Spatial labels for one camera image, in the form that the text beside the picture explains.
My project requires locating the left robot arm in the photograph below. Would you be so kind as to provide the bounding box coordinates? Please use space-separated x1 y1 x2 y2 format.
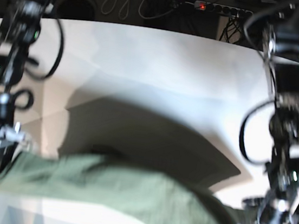
243 0 299 224

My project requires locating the yellow cable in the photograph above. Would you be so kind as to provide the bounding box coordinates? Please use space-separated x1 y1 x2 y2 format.
136 0 166 21

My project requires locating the green t-shirt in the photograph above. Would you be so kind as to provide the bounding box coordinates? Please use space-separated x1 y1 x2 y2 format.
0 151 243 224

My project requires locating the black power strip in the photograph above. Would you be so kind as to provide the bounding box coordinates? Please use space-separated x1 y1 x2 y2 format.
194 1 253 18

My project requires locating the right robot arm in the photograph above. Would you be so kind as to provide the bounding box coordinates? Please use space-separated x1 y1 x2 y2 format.
0 0 65 175

